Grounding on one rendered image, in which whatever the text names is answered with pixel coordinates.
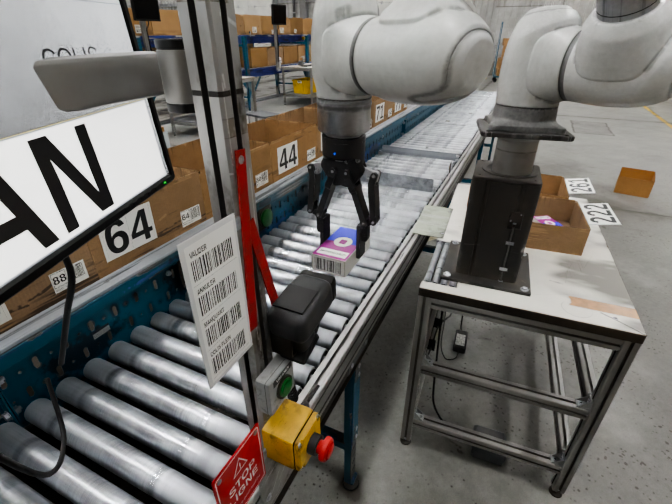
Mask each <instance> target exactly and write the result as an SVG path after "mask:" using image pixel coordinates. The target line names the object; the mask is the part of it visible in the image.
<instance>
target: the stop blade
mask: <svg viewBox="0 0 672 504"><path fill-rule="evenodd" d="M433 183H434V179H431V178H424V177H417V176H410V175H403V174H396V173H388V172H381V176H380V179H379V185H386V186H392V187H399V188H405V189H412V190H418V191H425V192H431V193H432V191H433Z"/></svg>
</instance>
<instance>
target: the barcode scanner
mask: <svg viewBox="0 0 672 504"><path fill-rule="evenodd" d="M336 296H337V292H336V280H335V277H333V276H330V275H326V274H322V273H319V272H315V271H311V270H307V269H304V270H302V272H301V273H300V275H298V276H296V277H295V278H294V280H293V281H292V282H291V283H289V285H288V286H287V287H286V288H285V289H284V291H283V292H282V293H281V294H280V296H279V297H278V298H277V299H276V300H275V302H274V303H273V304H272V305H273V306H272V307H271V308H270V309H269V311H268V313H267V321H268V325H269V329H270V331H271V332H272V334H274V335H276V336H278V337H281V338H284V339H287V340H290V341H292V342H293V350H295V351H297V352H298V353H297V354H296V355H295V356H294V358H293V359H292V358H289V357H286V356H283V355H280V356H281V357H283V358H286V359H288V360H290V361H293V362H296V363H299V364H301V365H305V364H306V362H307V360H308V358H309V356H310V355H311V353H312V351H313V349H314V347H315V345H316V343H317V341H318V339H319V335H318V334H316V333H315V331H314V330H315V329H316V327H317V326H318V324H319V323H320V321H321V320H322V318H323V317H324V315H325V313H326V312H327V310H328V309H329V307H330V306H331V304H332V301H334V299H335V298H336Z"/></svg>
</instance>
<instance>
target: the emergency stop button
mask: <svg viewBox="0 0 672 504"><path fill-rule="evenodd" d="M333 449H334V439H333V438H332V437H331V436H326V438H325V439H324V440H323V439H321V440H320V441H319V443H318V445H317V448H316V453H317V454H319V455H318V460H319V461H320V462H323V463H325V462H326V461H327V460H328V459H329V458H330V457H331V455H332V452H333Z"/></svg>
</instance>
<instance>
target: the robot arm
mask: <svg viewBox="0 0 672 504"><path fill-rule="evenodd" d="M581 22H582V18H581V16H580V15H579V13H578V12H577V11H576V10H574V9H572V8H571V7H569V6H567V5H552V6H544V7H538V8H534V9H531V10H529V11H528V12H527V13H526V14H525V15H524V16H523V17H522V18H521V19H520V20H519V22H518V23H517V25H516V27H515V29H514V31H513V32H512V34H511V37H510V39H509V41H508V44H507V47H506V49H505V53H504V57H503V61H502V65H501V69H500V74H499V80H498V87H497V97H496V103H495V106H494V110H493V114H488V115H485V117H484V120H485V121H487V123H488V125H489V127H488V130H490V131H508V132H525V133H543V134H555V135H565V133H566V128H565V127H563V126H561V125H559V124H558V122H557V121H556V118H557V113H558V107H559V104H560V102H562V101H571V102H576V103H580V104H586V105H593V106H601V107H614V108H636V107H644V106H649V105H654V104H659V103H662V102H666V101H668V100H669V99H671V98H672V0H596V8H595V9H594V10H593V12H592V13H591V14H590V15H589V16H588V18H587V19H586V21H585V22H584V24H583V26H582V27H581ZM494 52H495V50H494V38H493V34H492V32H491V30H490V28H489V27H488V25H487V24H486V23H485V21H484V20H483V19H482V18H481V17H480V16H479V15H478V14H477V10H476V8H475V6H474V4H473V2H472V0H394V1H393V2H392V3H391V5H390V6H388V7H387V8H386V9H385V10H384V11H383V12H382V13H381V15H380V16H379V6H378V3H377V0H316V2H315V7H314V12H313V20H312V29H311V64H312V74H313V79H314V82H315V86H316V91H317V118H318V130H319V131H320V132H321V133H323V134H322V154H323V159H322V161H321V162H318V161H314V162H312V163H310V164H308V165H307V168H308V173H309V191H308V205H307V211H308V213H313V214H314V215H315V216H316V218H317V231H318V232H320V245H321V244H323V243H324V242H325V241H326V240H327V239H328V238H329V237H330V214H329V213H326V212H328V211H327V209H328V206H329V203H330V201H331V198H332V195H333V193H334V190H335V187H336V186H339V185H342V186H344V187H348V190H349V193H351V195H352V199H353V202H354V205H355V208H356V211H357V214H358V218H359V220H360V223H359V224H358V225H357V226H356V258H357V259H360V258H361V257H362V255H363V254H364V253H365V242H366V241H367V240H368V239H369V237H370V225H372V226H375V225H376V224H377V223H378V221H379V220H380V201H379V179H380V176H381V171H380V170H379V169H377V170H372V169H370V168H367V165H366V163H365V143H366V134H365V133H367V132H368V131H369V130H370V121H371V105H372V100H371V99H372V96H376V97H379V98H381V99H383V100H387V101H391V102H395V103H401V104H408V105H423V106H428V105H443V104H449V103H453V102H456V101H459V100H461V99H464V98H466V97H468V96H469V95H471V94H472V93H473V92H474V91H476V90H477V88H478V87H479V86H480V85H481V84H482V83H483V82H484V80H485V79H486V77H487V76H488V74H489V72H490V70H491V67H492V64H493V60H494ZM322 169H323V171H324V172H325V174H326V175H327V180H326V183H325V188H324V191H323V194H322V197H321V200H320V203H319V191H320V180H321V172H322ZM363 174H365V175H366V181H367V182H368V201H369V211H368V207H367V204H366V201H365V198H364V194H363V191H362V184H361V180H360V178H361V177H362V176H363ZM318 203H319V205H318ZM325 213H326V214H325Z"/></svg>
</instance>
